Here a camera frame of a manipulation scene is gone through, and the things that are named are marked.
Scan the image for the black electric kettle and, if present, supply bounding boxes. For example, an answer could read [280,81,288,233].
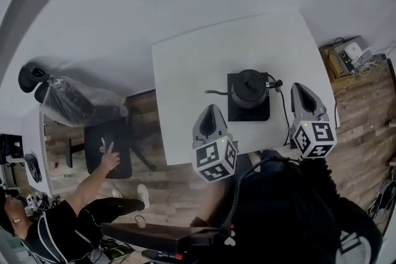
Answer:
[205,69,284,111]

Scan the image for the black device with red tip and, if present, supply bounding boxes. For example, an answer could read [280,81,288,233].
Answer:
[142,249,188,262]

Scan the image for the black oval device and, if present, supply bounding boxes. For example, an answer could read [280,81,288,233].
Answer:
[24,153,43,184]

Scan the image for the black kettle base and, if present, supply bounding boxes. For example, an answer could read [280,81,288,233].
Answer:
[226,72,272,122]

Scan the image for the person's black top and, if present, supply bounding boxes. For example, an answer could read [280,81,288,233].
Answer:
[188,150,384,264]

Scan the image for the person's right forearm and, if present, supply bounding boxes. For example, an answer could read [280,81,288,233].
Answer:
[296,156,341,205]

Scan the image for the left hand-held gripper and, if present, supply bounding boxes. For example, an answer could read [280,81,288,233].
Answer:
[191,104,238,184]

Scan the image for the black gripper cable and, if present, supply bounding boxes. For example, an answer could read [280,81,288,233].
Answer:
[227,154,298,226]

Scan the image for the black head-mount bar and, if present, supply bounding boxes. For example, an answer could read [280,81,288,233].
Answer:
[101,222,228,254]

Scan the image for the bundle of white cables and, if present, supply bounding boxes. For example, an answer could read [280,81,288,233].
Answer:
[335,43,396,96]

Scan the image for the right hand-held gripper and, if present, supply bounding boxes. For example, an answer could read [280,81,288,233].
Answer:
[290,82,337,160]

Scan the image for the narrow white desk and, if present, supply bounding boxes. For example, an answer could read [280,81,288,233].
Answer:
[20,108,54,198]

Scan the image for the white square table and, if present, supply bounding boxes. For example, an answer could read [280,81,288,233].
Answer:
[151,9,341,166]

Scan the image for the cardboard box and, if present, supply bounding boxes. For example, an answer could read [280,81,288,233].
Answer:
[318,43,350,81]

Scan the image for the grey case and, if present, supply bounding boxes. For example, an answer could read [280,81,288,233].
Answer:
[332,35,374,74]

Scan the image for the person's left forearm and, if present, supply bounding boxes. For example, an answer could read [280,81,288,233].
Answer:
[196,176,242,225]

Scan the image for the black office chair plastic-wrapped back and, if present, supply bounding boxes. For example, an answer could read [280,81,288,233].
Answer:
[17,63,157,180]

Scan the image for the thin black cable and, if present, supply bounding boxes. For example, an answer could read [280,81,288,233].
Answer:
[267,74,293,148]

